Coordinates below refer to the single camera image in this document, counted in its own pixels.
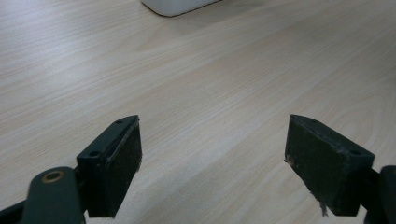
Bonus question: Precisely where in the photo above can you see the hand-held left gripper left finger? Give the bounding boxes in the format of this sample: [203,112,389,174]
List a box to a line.
[76,114,144,218]

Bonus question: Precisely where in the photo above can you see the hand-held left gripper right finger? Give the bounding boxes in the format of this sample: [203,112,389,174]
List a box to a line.
[283,114,375,217]

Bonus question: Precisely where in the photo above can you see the white plastic holder box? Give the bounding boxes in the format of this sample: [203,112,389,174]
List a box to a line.
[140,0,224,18]

